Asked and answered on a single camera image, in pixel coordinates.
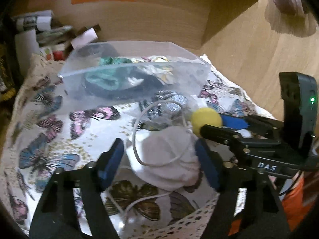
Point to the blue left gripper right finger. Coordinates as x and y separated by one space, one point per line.
210 162

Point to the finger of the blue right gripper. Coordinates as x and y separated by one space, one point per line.
233 122
223 136

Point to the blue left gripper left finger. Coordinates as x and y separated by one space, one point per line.
108 164

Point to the yellow felt ball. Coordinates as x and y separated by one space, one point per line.
205 116

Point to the white drawstring pouch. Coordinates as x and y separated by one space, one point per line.
165 159

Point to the silver sequin pouch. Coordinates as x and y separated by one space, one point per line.
164 109

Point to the green knitted cloth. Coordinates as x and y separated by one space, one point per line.
114 78

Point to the floral fabric scrunchie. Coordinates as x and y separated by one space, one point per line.
158 66

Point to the butterfly print lace cloth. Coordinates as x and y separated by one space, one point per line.
29 147

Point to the clear plastic storage box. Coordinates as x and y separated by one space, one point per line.
190 71

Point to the wooden shelf unit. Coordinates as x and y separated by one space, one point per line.
249 42

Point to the red and white box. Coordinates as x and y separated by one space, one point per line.
59 55

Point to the white paper card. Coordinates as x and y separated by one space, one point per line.
85 38

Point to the stack of papers and books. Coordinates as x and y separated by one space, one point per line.
49 31

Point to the dark glass bottle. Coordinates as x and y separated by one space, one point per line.
8 90

